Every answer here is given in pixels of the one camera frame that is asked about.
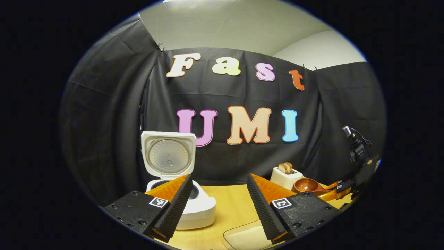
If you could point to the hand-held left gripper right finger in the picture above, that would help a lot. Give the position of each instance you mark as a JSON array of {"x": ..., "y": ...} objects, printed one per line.
[{"x": 263, "y": 211}]

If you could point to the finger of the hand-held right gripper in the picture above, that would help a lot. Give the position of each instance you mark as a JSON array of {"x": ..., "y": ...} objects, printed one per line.
[
  {"x": 345, "y": 181},
  {"x": 347, "y": 190}
]

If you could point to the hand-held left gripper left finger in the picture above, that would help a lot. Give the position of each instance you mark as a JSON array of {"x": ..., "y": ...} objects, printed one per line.
[{"x": 175, "y": 211}]

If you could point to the white rice cooker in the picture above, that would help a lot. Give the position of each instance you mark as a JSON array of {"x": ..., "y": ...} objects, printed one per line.
[{"x": 204, "y": 211}]

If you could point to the brown wooden spoon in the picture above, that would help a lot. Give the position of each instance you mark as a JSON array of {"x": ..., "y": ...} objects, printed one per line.
[{"x": 305, "y": 185}]

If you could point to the clear square glass dish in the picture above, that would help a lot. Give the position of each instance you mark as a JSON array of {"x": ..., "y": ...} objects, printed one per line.
[{"x": 236, "y": 229}]

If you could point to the white toaster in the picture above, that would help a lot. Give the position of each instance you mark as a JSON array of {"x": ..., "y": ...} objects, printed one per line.
[{"x": 282, "y": 178}]

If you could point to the toast slice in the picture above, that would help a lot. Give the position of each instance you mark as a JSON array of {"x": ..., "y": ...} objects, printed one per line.
[
  {"x": 282, "y": 169},
  {"x": 289, "y": 166}
]

